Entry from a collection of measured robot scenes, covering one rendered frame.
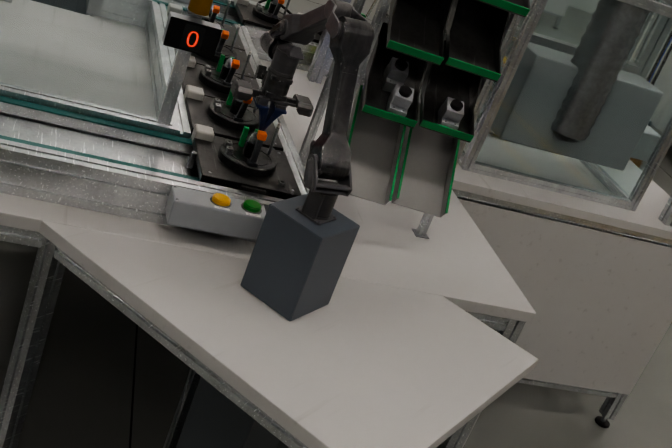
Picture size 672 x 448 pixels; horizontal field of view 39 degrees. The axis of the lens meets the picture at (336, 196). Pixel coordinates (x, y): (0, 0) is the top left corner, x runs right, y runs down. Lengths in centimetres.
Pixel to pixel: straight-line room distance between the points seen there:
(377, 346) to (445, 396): 17
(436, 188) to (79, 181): 86
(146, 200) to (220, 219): 17
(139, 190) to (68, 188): 15
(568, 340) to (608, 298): 21
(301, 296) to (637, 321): 194
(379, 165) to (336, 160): 44
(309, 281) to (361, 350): 18
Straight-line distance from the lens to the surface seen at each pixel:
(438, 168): 237
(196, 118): 243
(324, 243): 185
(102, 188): 207
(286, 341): 187
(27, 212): 204
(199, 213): 203
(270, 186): 219
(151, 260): 198
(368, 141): 231
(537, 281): 333
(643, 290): 356
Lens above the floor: 186
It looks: 23 degrees down
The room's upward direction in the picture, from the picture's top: 21 degrees clockwise
